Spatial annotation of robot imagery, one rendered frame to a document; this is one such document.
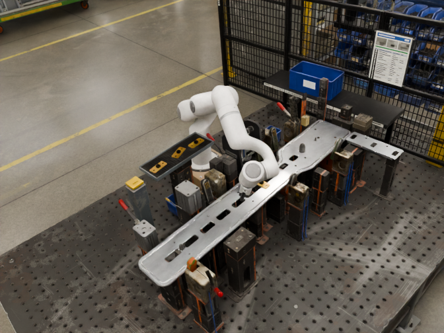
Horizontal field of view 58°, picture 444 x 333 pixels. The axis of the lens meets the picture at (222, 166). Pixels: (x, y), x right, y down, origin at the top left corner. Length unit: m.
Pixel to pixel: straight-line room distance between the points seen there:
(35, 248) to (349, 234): 1.67
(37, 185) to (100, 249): 1.89
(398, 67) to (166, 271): 1.69
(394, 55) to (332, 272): 1.25
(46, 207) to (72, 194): 0.23
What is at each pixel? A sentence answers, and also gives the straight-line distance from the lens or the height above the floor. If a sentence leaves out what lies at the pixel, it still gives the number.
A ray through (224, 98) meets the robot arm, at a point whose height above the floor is 1.50.
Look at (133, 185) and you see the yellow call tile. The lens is 1.84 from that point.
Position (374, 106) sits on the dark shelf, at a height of 1.03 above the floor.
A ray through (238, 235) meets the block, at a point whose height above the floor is 1.03.
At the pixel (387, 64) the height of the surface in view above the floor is 1.27.
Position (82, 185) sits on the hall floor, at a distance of 3.84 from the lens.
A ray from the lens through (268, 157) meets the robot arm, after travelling 1.60.
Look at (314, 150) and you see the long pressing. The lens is 2.21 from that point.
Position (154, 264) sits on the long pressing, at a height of 1.00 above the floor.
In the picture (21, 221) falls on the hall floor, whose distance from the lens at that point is 3.75.
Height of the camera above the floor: 2.32
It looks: 39 degrees down
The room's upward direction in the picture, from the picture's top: 5 degrees counter-clockwise
